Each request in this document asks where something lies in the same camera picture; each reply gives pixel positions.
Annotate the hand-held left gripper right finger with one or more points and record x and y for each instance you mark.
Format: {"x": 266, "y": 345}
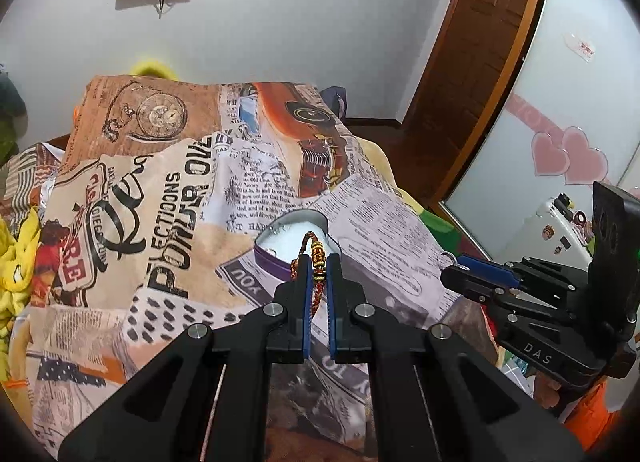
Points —
{"x": 330, "y": 312}

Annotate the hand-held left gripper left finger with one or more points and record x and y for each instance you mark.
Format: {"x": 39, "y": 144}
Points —
{"x": 307, "y": 314}

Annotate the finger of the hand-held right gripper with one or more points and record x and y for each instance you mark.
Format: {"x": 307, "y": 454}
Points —
{"x": 467, "y": 284}
{"x": 487, "y": 267}

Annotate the purple heart-shaped tin box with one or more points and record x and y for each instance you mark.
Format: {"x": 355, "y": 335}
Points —
{"x": 285, "y": 242}

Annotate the person's right forearm orange sleeve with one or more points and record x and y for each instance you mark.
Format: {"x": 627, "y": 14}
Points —
{"x": 587, "y": 412}

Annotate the person's right hand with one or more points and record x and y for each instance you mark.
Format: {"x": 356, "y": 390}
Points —
{"x": 547, "y": 392}

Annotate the white suitcase with stickers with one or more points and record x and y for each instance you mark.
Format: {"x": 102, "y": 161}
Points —
{"x": 560, "y": 227}

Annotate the pink heart stickers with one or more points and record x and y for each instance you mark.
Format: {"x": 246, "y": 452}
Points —
{"x": 565, "y": 152}

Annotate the newspaper print blanket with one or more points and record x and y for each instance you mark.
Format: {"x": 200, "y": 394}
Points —
{"x": 210, "y": 182}

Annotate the white sliding wardrobe door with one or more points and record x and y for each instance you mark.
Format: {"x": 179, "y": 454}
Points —
{"x": 560, "y": 92}

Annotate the brown wooden door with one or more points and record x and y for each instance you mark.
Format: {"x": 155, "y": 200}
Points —
{"x": 480, "y": 57}

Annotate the dark blue cloth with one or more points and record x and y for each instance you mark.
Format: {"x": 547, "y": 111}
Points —
{"x": 336, "y": 98}

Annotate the white rectangular sticker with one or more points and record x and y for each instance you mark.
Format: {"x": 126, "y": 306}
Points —
{"x": 580, "y": 47}

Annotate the yellow pillow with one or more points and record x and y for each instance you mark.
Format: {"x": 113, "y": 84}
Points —
{"x": 152, "y": 67}

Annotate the yellow plush toy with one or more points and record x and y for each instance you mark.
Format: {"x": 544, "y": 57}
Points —
{"x": 15, "y": 272}

